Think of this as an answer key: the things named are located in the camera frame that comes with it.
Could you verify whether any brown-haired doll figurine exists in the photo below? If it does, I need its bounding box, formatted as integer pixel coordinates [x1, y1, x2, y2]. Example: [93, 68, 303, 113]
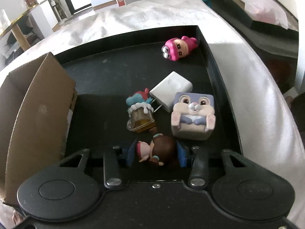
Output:
[136, 127, 176, 166]

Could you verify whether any white bed blanket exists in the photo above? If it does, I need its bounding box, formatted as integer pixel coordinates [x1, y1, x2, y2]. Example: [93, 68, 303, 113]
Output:
[1, 0, 304, 228]

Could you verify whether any brown cardboard box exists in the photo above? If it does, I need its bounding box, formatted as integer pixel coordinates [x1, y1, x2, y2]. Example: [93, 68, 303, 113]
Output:
[1, 53, 78, 206]

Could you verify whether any black tray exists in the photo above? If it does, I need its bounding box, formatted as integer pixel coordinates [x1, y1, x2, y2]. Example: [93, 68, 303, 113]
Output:
[56, 25, 242, 182]

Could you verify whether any white plastic bag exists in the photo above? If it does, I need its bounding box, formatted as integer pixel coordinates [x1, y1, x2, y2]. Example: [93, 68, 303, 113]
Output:
[240, 0, 290, 30]

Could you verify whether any gold-edged side table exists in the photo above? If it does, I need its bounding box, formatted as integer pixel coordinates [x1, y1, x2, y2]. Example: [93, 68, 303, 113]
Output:
[1, 0, 49, 51]

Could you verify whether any red blue beer-mug figurine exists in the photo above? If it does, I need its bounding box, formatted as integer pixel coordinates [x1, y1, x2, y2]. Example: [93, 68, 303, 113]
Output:
[126, 88, 156, 133]

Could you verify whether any grey bunny cube toy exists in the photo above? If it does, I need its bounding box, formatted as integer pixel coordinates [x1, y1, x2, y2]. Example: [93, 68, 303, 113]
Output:
[171, 92, 216, 141]

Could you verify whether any pink cartoon figurine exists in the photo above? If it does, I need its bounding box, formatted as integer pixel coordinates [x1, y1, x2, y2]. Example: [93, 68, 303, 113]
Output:
[161, 36, 198, 61]

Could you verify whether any white charger cube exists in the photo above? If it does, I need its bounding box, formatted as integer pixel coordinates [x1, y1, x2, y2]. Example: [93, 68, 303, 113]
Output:
[149, 71, 193, 113]

